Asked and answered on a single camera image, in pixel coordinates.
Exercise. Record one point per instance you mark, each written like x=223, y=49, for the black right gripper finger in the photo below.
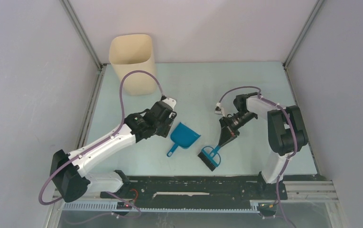
x=223, y=130
x=225, y=139

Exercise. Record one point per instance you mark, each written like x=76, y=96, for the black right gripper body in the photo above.
x=236, y=122

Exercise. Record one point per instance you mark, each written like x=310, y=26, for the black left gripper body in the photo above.
x=163, y=128

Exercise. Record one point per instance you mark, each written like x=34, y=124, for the blue hand brush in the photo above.
x=210, y=157

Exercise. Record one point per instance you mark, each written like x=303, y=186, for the blue dustpan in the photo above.
x=182, y=136

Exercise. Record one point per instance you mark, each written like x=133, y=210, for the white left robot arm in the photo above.
x=71, y=171

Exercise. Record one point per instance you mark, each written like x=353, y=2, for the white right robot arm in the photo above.
x=287, y=134

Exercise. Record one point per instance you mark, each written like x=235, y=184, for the beige waste bin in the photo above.
x=134, y=52

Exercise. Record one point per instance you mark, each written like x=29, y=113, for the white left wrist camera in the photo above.
x=170, y=102

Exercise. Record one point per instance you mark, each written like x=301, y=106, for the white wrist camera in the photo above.
x=219, y=110
x=170, y=102

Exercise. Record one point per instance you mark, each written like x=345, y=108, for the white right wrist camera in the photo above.
x=219, y=110

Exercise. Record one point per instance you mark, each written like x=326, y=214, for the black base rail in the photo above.
x=225, y=192

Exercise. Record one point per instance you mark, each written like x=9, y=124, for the left aluminium frame post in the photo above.
x=98, y=76

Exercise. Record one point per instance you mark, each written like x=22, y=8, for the aluminium frame post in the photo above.
x=98, y=76
x=300, y=38

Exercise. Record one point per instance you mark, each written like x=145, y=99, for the grey cable duct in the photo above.
x=116, y=206

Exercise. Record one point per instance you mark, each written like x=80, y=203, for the right aluminium frame post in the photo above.
x=300, y=38

